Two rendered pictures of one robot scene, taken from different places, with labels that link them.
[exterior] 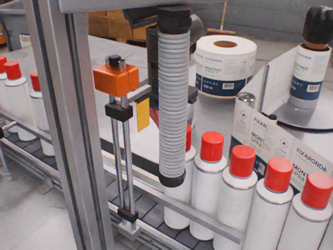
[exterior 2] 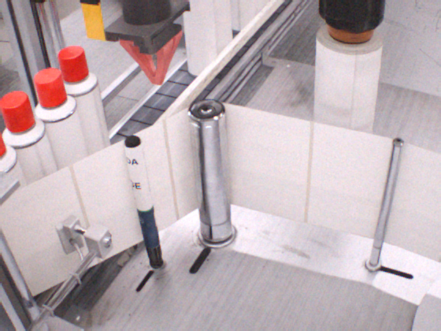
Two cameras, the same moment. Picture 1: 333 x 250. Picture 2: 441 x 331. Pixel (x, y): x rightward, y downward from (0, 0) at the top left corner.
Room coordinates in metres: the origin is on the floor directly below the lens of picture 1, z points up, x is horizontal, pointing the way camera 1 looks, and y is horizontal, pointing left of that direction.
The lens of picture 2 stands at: (0.51, -0.64, 1.41)
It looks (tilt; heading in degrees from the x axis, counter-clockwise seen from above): 41 degrees down; 83
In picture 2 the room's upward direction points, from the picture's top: 4 degrees counter-clockwise
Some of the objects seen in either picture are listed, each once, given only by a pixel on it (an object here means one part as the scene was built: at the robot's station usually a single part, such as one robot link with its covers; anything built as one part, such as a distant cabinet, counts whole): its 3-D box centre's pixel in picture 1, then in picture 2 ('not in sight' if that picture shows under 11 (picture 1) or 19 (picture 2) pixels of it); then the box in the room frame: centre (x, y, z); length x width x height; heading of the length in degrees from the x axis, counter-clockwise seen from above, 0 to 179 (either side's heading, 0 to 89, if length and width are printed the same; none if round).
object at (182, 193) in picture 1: (179, 178); (85, 120); (0.42, -0.03, 0.98); 0.05 x 0.05 x 0.20
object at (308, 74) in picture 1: (312, 57); not in sight; (0.87, -0.43, 1.04); 0.09 x 0.09 x 0.29
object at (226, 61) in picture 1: (223, 65); not in sight; (1.02, -0.20, 0.95); 0.20 x 0.20 x 0.14
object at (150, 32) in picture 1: (165, 42); not in sight; (0.52, 0.00, 1.18); 0.07 x 0.06 x 0.07; 151
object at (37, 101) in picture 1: (46, 114); (215, 1); (0.63, 0.27, 0.98); 0.05 x 0.05 x 0.20
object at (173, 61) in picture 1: (172, 106); not in sight; (0.31, -0.01, 1.18); 0.04 x 0.04 x 0.21
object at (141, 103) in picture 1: (143, 112); (93, 19); (0.45, 0.03, 1.09); 0.03 x 0.01 x 0.06; 144
